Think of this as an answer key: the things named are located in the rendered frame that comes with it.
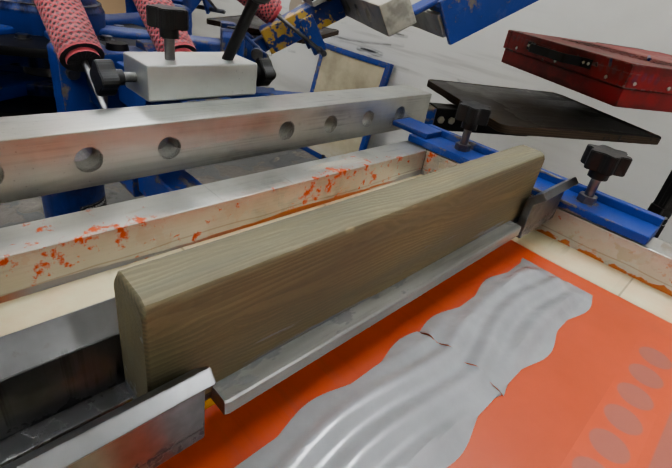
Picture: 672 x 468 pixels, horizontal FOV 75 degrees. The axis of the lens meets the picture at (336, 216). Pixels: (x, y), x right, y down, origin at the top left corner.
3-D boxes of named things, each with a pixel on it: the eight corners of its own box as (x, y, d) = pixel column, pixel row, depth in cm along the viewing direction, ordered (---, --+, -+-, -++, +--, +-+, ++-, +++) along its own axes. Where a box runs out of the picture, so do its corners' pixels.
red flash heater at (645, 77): (650, 85, 149) (668, 48, 143) (801, 132, 111) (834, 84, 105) (496, 66, 132) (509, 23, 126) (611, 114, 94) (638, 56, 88)
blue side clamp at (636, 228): (633, 271, 49) (666, 217, 45) (620, 287, 45) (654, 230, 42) (419, 168, 66) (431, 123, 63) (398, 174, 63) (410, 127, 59)
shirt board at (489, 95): (546, 117, 142) (556, 92, 138) (649, 169, 109) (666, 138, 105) (84, 76, 105) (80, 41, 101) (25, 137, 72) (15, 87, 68)
